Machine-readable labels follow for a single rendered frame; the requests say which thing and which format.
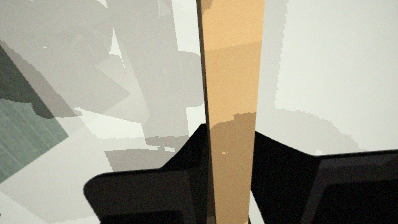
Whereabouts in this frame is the long tan wooden rail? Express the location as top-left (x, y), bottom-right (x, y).
top-left (196, 0), bottom-right (265, 224)

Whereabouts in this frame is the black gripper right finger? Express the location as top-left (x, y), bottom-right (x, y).
top-left (251, 131), bottom-right (398, 224)

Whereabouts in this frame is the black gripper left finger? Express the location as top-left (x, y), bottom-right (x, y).
top-left (83, 123), bottom-right (209, 224)

